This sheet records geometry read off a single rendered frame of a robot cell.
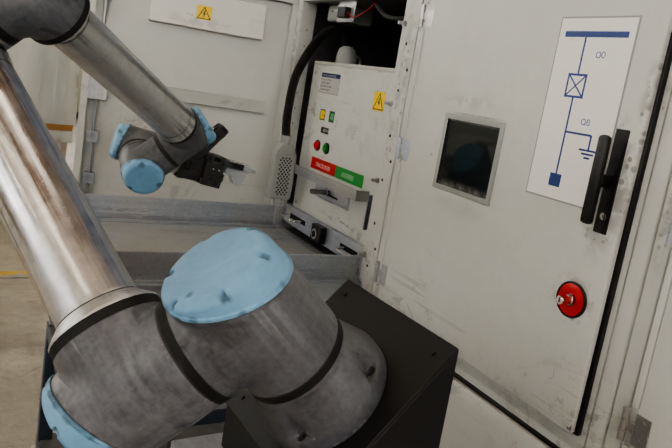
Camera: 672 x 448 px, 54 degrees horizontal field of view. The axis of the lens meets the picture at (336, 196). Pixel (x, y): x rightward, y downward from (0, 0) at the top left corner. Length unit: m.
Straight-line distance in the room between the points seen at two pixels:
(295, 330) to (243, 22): 1.47
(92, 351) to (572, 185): 0.77
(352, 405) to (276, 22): 1.53
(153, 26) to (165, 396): 1.50
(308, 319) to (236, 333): 0.09
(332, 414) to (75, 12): 0.72
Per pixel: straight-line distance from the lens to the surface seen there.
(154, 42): 2.14
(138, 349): 0.82
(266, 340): 0.78
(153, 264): 1.48
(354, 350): 0.88
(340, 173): 1.87
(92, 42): 1.20
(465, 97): 1.36
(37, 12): 1.11
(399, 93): 1.59
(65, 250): 0.90
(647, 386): 1.07
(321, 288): 1.61
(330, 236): 1.88
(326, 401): 0.85
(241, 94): 2.16
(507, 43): 1.30
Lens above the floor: 1.33
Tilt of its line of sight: 9 degrees down
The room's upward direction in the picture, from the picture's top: 9 degrees clockwise
